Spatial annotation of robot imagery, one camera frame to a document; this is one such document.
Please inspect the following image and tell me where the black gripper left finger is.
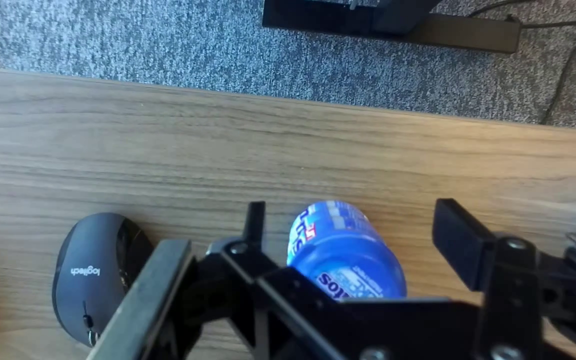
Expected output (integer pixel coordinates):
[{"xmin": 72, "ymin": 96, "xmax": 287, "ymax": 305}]
[{"xmin": 87, "ymin": 240, "xmax": 192, "ymax": 360}]

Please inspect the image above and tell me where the blue plastic bottle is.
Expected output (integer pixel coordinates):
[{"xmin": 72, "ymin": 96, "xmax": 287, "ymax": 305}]
[{"xmin": 287, "ymin": 201, "xmax": 407, "ymax": 300}]

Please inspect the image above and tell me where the black perforated robot cart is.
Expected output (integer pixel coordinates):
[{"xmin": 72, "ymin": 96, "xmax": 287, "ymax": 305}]
[{"xmin": 262, "ymin": 0, "xmax": 521, "ymax": 54}]

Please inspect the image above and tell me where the black floor cable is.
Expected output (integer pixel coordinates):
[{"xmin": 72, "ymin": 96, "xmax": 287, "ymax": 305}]
[{"xmin": 466, "ymin": 0, "xmax": 576, "ymax": 126}]

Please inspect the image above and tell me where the black computer mouse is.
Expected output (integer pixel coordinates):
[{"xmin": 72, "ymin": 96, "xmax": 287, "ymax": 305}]
[{"xmin": 52, "ymin": 213, "xmax": 155, "ymax": 346}]

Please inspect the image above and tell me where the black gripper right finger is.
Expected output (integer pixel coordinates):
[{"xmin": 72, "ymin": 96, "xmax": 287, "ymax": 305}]
[{"xmin": 432, "ymin": 199, "xmax": 497, "ymax": 293}]

